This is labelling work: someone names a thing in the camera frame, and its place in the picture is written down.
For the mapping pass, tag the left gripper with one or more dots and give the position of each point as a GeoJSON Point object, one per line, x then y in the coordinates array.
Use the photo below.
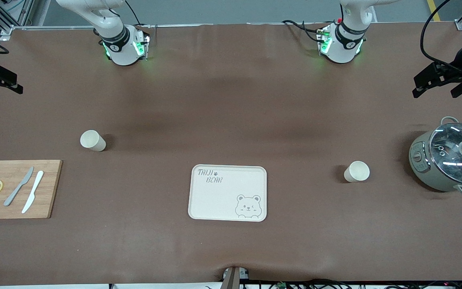
{"type": "Point", "coordinates": [452, 72]}

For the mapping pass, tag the white IKEA cup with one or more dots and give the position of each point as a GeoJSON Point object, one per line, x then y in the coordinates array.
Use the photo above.
{"type": "Point", "coordinates": [92, 140]}
{"type": "Point", "coordinates": [357, 171]}

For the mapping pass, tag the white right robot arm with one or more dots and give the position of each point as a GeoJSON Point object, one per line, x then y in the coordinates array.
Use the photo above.
{"type": "Point", "coordinates": [120, 48]}

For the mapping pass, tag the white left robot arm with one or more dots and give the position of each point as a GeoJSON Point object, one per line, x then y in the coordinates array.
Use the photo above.
{"type": "Point", "coordinates": [345, 44]}

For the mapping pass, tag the glass pot lid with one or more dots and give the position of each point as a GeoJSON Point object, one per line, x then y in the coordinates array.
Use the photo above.
{"type": "Point", "coordinates": [455, 154]}

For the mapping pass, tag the grey-green electric pot body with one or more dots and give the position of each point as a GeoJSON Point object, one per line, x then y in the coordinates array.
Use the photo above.
{"type": "Point", "coordinates": [421, 164]}

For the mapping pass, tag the grey plastic knife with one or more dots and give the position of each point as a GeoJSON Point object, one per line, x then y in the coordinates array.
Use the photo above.
{"type": "Point", "coordinates": [19, 186]}

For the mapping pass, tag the white plastic knife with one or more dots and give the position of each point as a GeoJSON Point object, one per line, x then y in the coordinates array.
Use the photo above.
{"type": "Point", "coordinates": [33, 190]}

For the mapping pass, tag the wooden cutting board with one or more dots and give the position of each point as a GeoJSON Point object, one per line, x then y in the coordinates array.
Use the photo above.
{"type": "Point", "coordinates": [50, 192]}

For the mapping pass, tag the cream bear print tray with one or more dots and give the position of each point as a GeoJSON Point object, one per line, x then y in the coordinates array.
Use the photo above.
{"type": "Point", "coordinates": [219, 200]}

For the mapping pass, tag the green terminal connector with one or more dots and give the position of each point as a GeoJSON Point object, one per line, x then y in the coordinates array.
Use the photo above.
{"type": "Point", "coordinates": [282, 285]}

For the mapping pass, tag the camera mount at table edge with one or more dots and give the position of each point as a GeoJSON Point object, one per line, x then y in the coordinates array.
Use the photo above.
{"type": "Point", "coordinates": [233, 277]}

